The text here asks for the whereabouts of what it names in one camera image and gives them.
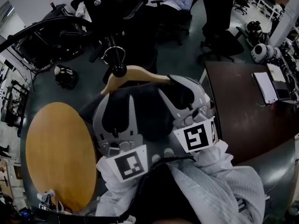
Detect black equipment cart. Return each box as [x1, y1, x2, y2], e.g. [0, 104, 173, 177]
[13, 3, 86, 64]

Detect wooden hanger with metal hook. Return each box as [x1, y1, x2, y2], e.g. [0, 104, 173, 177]
[100, 45, 174, 96]

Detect dark garment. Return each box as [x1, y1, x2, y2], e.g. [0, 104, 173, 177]
[78, 80, 180, 142]

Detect dark brown desk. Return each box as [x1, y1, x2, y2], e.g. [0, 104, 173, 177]
[204, 61, 299, 166]

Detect person's torso in white shirt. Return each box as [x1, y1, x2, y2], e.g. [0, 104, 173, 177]
[95, 156, 266, 224]

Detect white office desks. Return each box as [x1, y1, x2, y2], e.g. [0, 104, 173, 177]
[250, 0, 285, 22]

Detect round wooden table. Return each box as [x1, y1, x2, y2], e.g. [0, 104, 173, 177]
[25, 101, 98, 213]

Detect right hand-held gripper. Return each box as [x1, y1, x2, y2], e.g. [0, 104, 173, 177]
[157, 74, 217, 154]

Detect small white camera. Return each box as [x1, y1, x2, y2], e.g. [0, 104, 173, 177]
[36, 189, 56, 203]

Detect black laptop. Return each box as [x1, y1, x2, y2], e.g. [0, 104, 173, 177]
[271, 80, 292, 102]

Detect beige notebook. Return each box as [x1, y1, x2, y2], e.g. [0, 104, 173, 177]
[266, 63, 287, 83]

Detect cluttered metal shelf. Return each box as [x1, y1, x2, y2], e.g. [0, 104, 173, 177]
[0, 59, 31, 139]

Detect pile of black helmets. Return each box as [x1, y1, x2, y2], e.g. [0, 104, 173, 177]
[244, 21, 271, 47]

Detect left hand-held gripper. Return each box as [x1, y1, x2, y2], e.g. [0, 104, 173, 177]
[92, 94, 149, 183]

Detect black and white floor device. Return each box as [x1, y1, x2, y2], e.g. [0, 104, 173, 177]
[54, 64, 79, 90]

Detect person's left forearm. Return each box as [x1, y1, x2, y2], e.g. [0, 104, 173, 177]
[95, 156, 152, 217]

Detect white paper stack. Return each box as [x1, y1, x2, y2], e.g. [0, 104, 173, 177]
[251, 71, 279, 105]

